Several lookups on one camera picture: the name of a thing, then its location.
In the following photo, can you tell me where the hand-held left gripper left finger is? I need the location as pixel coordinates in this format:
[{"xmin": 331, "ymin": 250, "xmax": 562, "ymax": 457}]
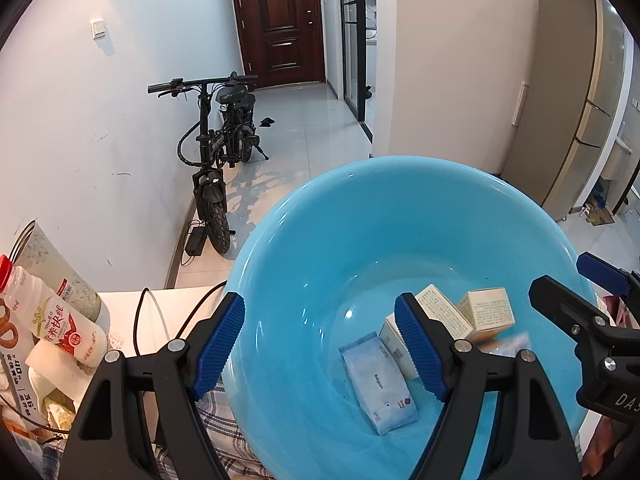
[{"xmin": 59, "ymin": 291, "xmax": 246, "ymax": 480}]

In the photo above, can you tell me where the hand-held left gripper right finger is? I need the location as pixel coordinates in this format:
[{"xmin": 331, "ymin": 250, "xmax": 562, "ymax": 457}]
[{"xmin": 394, "ymin": 292, "xmax": 583, "ymax": 480}]

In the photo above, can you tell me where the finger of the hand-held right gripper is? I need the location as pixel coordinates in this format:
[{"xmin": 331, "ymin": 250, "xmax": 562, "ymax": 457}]
[
  {"xmin": 529, "ymin": 274, "xmax": 640, "ymax": 386},
  {"xmin": 576, "ymin": 253, "xmax": 640, "ymax": 331}
]

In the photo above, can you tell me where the cream printed small box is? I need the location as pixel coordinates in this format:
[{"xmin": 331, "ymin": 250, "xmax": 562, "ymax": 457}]
[{"xmin": 416, "ymin": 284, "xmax": 473, "ymax": 341}]

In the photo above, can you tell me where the blue white wipes packet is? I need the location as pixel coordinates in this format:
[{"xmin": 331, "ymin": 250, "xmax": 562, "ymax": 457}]
[{"xmin": 340, "ymin": 332, "xmax": 418, "ymax": 436}]

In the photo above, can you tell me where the beige small box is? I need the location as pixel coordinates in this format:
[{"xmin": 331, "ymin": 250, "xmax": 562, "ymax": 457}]
[{"xmin": 457, "ymin": 286, "xmax": 517, "ymax": 345}]

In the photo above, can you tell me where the orange white packet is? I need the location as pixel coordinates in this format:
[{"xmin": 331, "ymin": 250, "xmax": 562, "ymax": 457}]
[{"xmin": 477, "ymin": 331, "xmax": 532, "ymax": 358}]

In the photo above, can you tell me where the blue plastic basin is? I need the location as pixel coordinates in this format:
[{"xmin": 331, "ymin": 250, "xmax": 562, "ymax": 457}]
[{"xmin": 223, "ymin": 156, "xmax": 598, "ymax": 480}]

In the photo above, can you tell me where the person's right hand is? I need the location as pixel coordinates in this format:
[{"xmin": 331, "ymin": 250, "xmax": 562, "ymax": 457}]
[{"xmin": 582, "ymin": 417, "xmax": 631, "ymax": 480}]

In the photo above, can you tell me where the cardboard box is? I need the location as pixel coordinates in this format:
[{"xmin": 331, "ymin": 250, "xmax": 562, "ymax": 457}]
[{"xmin": 582, "ymin": 195, "xmax": 616, "ymax": 226}]

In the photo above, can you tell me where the blue plaid shirt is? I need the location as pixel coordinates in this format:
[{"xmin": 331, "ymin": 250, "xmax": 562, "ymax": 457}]
[{"xmin": 42, "ymin": 375, "xmax": 271, "ymax": 480}]

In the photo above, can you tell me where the black charger brick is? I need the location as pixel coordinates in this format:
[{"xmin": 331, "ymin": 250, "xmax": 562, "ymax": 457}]
[{"xmin": 185, "ymin": 226, "xmax": 207, "ymax": 256}]

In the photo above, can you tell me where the white laundry sink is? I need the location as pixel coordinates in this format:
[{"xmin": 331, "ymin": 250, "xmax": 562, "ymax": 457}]
[{"xmin": 602, "ymin": 135, "xmax": 633, "ymax": 181}]

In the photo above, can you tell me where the black electric bike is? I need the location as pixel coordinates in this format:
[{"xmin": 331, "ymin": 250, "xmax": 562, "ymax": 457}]
[{"xmin": 147, "ymin": 72, "xmax": 271, "ymax": 260}]

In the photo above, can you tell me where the white milk bottle red cap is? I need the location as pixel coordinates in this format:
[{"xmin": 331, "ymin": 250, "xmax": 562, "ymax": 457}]
[{"xmin": 0, "ymin": 255, "xmax": 108, "ymax": 368}]

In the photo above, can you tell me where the white tissue roll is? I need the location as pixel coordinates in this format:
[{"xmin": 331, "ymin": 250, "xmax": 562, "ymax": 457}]
[{"xmin": 25, "ymin": 342, "xmax": 86, "ymax": 396}]

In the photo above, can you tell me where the crumpled white plastic bag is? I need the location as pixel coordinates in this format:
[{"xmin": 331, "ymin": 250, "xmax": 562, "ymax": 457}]
[{"xmin": 30, "ymin": 370, "xmax": 86, "ymax": 431}]

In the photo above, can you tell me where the grey patterned paper bag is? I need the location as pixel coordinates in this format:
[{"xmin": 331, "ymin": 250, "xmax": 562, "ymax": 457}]
[{"xmin": 12, "ymin": 220, "xmax": 103, "ymax": 321}]

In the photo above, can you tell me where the beige refrigerator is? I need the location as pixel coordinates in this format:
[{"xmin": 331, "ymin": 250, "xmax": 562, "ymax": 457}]
[{"xmin": 500, "ymin": 0, "xmax": 636, "ymax": 221}]

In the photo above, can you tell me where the pretzel print snack package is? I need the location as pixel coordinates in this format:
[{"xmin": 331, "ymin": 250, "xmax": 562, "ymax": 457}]
[{"xmin": 0, "ymin": 295, "xmax": 51, "ymax": 428}]

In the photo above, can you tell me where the black framed glass door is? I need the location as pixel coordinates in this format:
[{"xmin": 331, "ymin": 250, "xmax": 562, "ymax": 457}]
[{"xmin": 337, "ymin": 0, "xmax": 376, "ymax": 143}]

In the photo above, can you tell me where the brown entrance door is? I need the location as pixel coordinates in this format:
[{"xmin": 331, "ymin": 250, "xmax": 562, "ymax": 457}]
[{"xmin": 229, "ymin": 0, "xmax": 327, "ymax": 88}]

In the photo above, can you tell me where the black cable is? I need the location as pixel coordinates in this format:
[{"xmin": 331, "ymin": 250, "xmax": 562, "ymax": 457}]
[
  {"xmin": 132, "ymin": 287, "xmax": 153, "ymax": 358},
  {"xmin": 177, "ymin": 281, "xmax": 228, "ymax": 343}
]

